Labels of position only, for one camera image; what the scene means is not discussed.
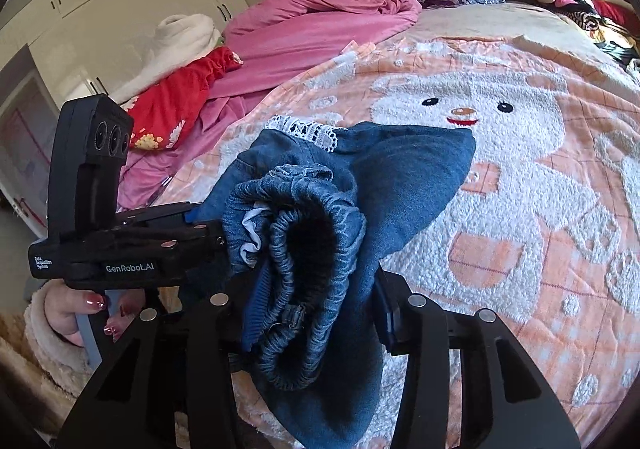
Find person's left hand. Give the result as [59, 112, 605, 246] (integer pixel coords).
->
[45, 284, 146, 347]

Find blue denim pants with lace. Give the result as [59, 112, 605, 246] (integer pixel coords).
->
[192, 114, 477, 449]

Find white fluffy cloth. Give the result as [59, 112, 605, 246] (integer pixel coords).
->
[107, 14, 223, 102]

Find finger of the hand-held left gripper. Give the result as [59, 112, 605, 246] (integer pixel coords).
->
[112, 224, 231, 262]
[117, 202, 201, 229]

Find person's left forearm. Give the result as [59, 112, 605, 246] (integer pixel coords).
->
[0, 286, 101, 402]

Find beige bed sheet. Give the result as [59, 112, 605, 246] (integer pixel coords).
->
[400, 3, 621, 72]

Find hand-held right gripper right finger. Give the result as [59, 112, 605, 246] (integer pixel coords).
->
[375, 273, 581, 449]

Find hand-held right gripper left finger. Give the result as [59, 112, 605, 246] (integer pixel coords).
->
[55, 279, 251, 449]

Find red floral cloth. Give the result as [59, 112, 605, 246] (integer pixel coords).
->
[122, 46, 246, 152]

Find peach snowman printed blanket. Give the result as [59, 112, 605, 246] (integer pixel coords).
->
[155, 34, 640, 449]

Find pink duvet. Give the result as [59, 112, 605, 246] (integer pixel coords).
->
[117, 0, 423, 210]

